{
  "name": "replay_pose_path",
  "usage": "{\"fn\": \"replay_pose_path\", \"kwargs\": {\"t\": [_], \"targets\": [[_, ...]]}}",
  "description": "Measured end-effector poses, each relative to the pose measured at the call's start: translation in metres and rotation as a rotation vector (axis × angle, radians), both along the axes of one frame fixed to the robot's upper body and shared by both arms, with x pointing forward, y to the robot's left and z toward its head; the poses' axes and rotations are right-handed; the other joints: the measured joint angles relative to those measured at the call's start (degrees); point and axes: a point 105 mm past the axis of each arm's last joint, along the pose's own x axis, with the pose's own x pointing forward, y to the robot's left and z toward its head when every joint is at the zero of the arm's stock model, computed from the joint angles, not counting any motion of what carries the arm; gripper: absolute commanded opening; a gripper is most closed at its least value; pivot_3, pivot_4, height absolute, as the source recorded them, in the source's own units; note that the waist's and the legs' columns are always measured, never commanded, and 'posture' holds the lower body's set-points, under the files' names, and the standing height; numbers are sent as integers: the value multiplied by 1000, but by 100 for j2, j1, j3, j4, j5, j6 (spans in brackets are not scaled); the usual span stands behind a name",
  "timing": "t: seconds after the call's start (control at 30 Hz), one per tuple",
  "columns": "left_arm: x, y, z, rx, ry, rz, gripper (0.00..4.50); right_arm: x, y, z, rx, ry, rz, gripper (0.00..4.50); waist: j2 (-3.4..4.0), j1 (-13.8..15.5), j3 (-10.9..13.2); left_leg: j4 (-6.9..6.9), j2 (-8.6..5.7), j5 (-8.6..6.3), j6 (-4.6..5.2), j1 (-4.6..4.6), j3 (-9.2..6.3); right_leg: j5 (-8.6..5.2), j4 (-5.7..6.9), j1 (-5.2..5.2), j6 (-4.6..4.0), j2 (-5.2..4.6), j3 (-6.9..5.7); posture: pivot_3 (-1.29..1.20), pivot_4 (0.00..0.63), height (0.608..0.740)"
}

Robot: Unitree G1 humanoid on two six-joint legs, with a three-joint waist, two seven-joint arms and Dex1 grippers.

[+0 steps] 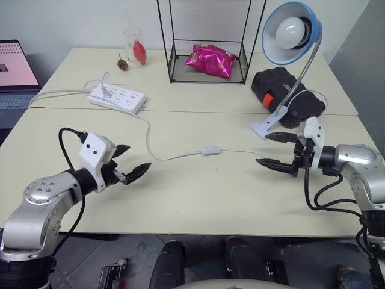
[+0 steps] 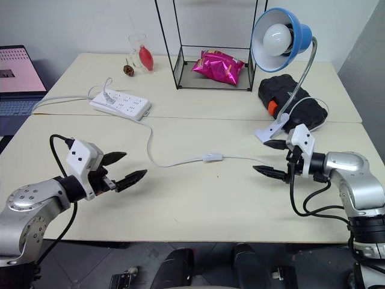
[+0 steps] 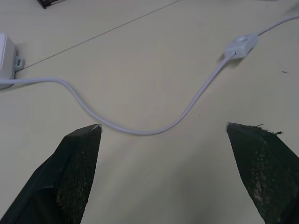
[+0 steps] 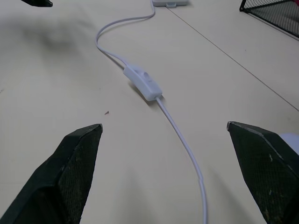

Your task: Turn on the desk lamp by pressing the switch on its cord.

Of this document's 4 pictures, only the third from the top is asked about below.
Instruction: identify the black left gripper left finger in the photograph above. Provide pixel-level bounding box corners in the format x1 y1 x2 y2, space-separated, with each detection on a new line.
0 124 103 224

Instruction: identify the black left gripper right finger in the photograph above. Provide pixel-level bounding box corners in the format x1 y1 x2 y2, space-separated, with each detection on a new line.
225 122 299 224

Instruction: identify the white plastic box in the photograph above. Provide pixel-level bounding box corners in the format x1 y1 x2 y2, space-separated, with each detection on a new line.
0 33 25 91

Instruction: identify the black box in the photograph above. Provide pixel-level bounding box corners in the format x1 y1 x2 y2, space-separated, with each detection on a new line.
36 0 66 9

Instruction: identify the white power cable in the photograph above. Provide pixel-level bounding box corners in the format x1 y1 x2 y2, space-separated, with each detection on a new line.
0 14 299 135

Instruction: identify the white inline cable switch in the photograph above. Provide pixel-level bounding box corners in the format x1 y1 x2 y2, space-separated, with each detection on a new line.
224 34 260 59

